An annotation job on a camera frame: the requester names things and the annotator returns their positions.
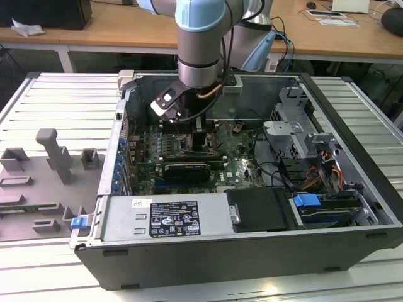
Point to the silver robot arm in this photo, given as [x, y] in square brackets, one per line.
[198, 47]

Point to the CPU socket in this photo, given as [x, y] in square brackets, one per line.
[185, 145]

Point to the blue slot clip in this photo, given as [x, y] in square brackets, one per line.
[118, 164]
[121, 144]
[116, 180]

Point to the blue expansion slot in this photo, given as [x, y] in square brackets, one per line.
[161, 183]

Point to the round coin battery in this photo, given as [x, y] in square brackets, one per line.
[236, 127]

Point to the black graphics card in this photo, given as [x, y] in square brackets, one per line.
[187, 173]

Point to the green motherboard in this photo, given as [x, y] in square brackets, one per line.
[233, 163]

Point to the pale blue teach pendant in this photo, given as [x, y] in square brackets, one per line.
[258, 53]

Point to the small white adapter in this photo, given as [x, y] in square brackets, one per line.
[272, 66]

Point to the silver metal drive cage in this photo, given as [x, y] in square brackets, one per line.
[283, 129]

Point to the wooden desk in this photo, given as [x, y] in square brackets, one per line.
[330, 37]
[110, 28]

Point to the black plastic shroud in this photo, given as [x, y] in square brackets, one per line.
[258, 210]

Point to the silver power supply box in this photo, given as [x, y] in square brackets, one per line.
[126, 223]

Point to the hard disk in blue carrier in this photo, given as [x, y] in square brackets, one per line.
[305, 200]

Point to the black computer mouse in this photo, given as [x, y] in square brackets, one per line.
[311, 4]

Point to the white flat device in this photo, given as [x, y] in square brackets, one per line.
[325, 13]

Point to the white paper sheet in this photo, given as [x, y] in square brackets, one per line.
[338, 22]

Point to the blue case latch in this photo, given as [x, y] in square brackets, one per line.
[77, 223]

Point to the black and grey PC case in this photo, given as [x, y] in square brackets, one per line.
[220, 267]

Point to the black box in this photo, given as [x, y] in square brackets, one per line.
[47, 12]

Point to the grey parts rack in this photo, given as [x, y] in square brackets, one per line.
[31, 182]

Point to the crumpled white paper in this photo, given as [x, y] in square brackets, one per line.
[26, 29]

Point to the green RAM stick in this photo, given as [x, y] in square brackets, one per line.
[19, 207]

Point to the black round speaker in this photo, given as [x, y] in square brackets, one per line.
[393, 20]

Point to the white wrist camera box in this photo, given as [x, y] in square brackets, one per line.
[163, 100]

